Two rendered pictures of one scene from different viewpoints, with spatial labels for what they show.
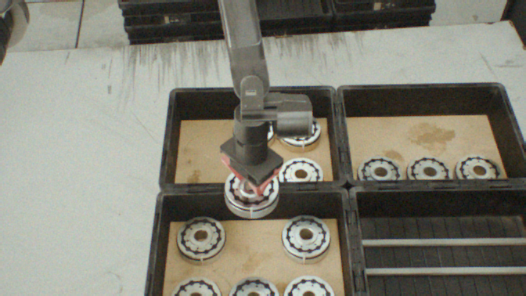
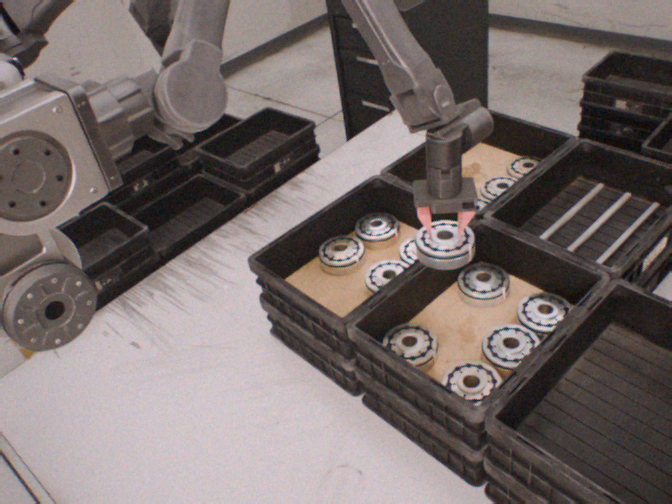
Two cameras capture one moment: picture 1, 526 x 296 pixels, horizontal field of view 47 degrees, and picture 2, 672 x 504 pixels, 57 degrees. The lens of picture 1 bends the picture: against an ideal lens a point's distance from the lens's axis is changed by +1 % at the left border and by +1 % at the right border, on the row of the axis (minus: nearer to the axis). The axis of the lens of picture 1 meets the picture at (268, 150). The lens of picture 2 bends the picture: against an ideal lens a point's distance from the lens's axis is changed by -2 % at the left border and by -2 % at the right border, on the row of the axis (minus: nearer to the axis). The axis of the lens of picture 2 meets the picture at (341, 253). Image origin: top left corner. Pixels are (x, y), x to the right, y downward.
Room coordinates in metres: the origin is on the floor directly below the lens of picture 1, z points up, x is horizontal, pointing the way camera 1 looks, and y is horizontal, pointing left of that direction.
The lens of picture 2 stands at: (0.10, 0.69, 1.73)
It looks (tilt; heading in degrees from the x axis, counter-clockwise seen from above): 39 degrees down; 323
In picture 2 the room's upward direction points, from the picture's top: 10 degrees counter-clockwise
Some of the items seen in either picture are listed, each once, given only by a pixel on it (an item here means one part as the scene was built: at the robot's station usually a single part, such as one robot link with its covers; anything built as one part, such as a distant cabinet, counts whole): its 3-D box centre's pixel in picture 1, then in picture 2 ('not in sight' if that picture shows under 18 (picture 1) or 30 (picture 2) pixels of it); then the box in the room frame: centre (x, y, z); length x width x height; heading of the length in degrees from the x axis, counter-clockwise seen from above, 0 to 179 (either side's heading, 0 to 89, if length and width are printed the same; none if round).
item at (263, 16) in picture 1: (278, 28); (194, 244); (2.00, -0.05, 0.31); 0.40 x 0.30 x 0.34; 94
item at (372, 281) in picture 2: not in sight; (389, 276); (0.82, 0.03, 0.86); 0.10 x 0.10 x 0.01
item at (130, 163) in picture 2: not in sight; (135, 202); (2.39, -0.02, 0.37); 0.40 x 0.30 x 0.45; 94
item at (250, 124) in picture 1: (255, 123); (446, 144); (0.66, 0.02, 1.22); 0.07 x 0.06 x 0.07; 93
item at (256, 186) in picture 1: (255, 175); (451, 214); (0.66, 0.02, 1.09); 0.07 x 0.07 x 0.09; 44
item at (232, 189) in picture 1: (251, 186); (445, 238); (0.66, 0.03, 1.03); 0.10 x 0.10 x 0.01
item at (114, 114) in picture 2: not in sight; (104, 119); (0.75, 0.48, 1.45); 0.09 x 0.08 x 0.12; 4
